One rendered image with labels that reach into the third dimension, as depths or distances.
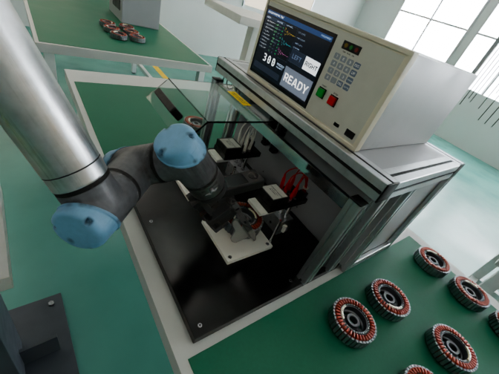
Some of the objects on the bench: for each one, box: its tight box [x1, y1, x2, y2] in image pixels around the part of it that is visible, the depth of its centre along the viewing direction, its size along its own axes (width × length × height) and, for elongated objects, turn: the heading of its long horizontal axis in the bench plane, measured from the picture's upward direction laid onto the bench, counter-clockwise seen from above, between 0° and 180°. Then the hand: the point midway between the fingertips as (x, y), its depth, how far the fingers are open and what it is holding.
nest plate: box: [201, 215, 273, 265], centre depth 76 cm, size 15×15×1 cm
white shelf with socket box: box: [204, 0, 263, 84], centre depth 157 cm, size 35×37×46 cm
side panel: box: [338, 177, 454, 272], centre depth 81 cm, size 28×3×32 cm, turn 103°
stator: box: [366, 278, 411, 322], centre depth 75 cm, size 11×11×4 cm
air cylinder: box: [263, 209, 293, 234], centre depth 83 cm, size 5×8×6 cm
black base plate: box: [134, 148, 339, 344], centre depth 85 cm, size 47×64×2 cm
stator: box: [328, 297, 377, 349], centre depth 66 cm, size 11×11×4 cm
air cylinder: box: [225, 160, 250, 175], centre depth 97 cm, size 5×8×6 cm
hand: (243, 220), depth 73 cm, fingers closed on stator, 13 cm apart
